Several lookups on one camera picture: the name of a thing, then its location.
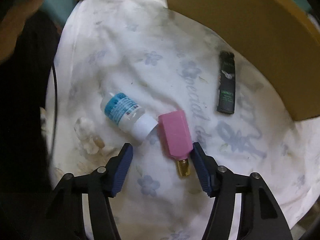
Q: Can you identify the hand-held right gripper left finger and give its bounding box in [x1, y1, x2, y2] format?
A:
[45, 142, 134, 240]

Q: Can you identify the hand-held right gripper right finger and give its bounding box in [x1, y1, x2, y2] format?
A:
[191, 142, 293, 240]

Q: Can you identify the pink perfume bottle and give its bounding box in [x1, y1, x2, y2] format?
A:
[158, 110, 193, 177]

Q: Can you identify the brown cardboard box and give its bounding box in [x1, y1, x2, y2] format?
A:
[166, 0, 320, 122]

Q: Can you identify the person's left forearm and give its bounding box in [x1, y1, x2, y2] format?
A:
[0, 0, 48, 60]

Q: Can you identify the clear bottle blue label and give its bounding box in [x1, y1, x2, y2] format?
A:
[100, 92, 158, 140]

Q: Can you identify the white floral bed sheet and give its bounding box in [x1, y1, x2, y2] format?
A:
[46, 0, 320, 240]

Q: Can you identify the black lighter green print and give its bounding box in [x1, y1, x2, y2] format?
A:
[216, 50, 237, 114]

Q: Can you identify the dark cloth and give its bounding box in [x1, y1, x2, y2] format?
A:
[0, 17, 63, 240]

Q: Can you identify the black cable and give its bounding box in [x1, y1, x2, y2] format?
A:
[50, 65, 58, 160]

